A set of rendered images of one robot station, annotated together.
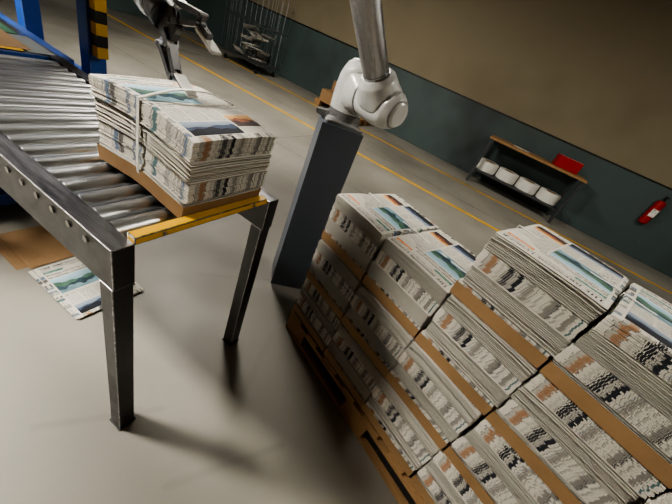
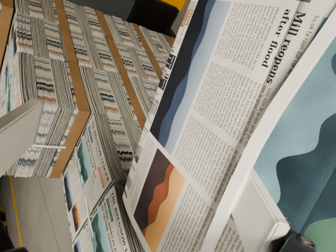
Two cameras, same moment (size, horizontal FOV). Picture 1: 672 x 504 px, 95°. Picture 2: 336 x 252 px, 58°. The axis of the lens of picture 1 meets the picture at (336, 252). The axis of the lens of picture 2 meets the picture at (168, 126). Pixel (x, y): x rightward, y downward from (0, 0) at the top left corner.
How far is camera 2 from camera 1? 1.02 m
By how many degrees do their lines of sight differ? 71
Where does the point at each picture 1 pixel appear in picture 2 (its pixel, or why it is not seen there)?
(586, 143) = not seen: outside the picture
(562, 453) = (99, 50)
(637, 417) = (54, 35)
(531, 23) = not seen: outside the picture
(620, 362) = (38, 43)
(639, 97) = not seen: outside the picture
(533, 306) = (49, 74)
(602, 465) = (86, 41)
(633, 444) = (66, 34)
